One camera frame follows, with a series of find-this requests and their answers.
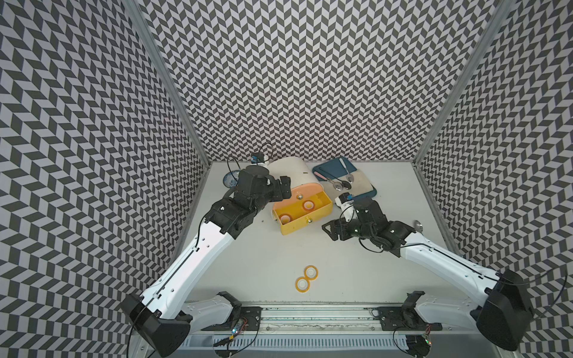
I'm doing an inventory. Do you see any white drawer cabinet shell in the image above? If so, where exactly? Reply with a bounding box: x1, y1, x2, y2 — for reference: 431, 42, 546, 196
267, 157, 319, 188

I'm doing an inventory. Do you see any pink top drawer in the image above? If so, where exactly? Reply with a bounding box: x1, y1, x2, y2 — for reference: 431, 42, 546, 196
291, 183, 324, 200

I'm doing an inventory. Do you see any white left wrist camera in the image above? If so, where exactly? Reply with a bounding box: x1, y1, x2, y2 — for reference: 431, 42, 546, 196
251, 152, 269, 168

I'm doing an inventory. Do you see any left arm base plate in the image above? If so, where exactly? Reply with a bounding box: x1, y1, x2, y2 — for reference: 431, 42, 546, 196
203, 306, 263, 332

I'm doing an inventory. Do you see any yellow tape roll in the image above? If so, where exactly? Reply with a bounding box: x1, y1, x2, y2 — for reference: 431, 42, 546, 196
304, 265, 319, 281
295, 277, 310, 293

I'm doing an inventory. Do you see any beige cloth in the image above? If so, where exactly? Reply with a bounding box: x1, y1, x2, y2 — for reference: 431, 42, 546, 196
319, 170, 378, 200

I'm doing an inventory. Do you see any white handled spoon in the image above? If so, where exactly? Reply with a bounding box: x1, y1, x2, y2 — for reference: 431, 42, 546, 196
339, 158, 355, 184

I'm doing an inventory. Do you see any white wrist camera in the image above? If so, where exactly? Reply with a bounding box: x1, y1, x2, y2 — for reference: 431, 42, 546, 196
251, 152, 269, 168
335, 192, 355, 222

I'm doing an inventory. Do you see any aluminium front rail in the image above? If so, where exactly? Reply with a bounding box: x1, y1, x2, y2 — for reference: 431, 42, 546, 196
133, 303, 511, 358

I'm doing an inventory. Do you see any yellow drawer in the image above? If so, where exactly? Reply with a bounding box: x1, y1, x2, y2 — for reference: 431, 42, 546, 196
272, 191, 334, 236

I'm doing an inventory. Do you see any pink handled spoon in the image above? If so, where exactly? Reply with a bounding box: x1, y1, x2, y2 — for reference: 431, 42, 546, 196
313, 172, 344, 191

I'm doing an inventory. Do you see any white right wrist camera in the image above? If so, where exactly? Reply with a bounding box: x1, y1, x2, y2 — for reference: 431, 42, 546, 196
335, 192, 355, 222

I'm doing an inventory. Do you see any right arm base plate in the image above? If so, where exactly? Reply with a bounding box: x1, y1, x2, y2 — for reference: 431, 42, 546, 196
375, 306, 443, 332

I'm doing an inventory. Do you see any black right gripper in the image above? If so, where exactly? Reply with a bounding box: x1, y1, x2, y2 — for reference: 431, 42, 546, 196
321, 216, 375, 242

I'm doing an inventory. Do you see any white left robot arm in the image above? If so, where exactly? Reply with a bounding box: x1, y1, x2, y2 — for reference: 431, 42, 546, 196
120, 165, 292, 357

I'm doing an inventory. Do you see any blue floral ceramic bowl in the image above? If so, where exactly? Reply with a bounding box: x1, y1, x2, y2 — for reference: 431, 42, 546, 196
222, 170, 239, 189

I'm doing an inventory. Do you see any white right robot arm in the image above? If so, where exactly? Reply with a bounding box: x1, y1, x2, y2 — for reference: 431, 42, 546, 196
322, 198, 534, 351

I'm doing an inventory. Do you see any steel spoon on table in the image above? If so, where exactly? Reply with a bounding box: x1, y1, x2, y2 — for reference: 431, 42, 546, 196
413, 220, 424, 233

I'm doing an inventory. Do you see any teal tray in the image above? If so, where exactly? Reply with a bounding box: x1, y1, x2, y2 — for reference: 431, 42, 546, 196
312, 157, 378, 200

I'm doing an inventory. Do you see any dark handled spoon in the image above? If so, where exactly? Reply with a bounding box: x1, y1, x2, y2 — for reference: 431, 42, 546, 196
321, 168, 352, 189

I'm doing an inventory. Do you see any red tape roll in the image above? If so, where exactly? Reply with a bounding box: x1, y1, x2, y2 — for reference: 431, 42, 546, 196
279, 214, 292, 225
303, 201, 315, 210

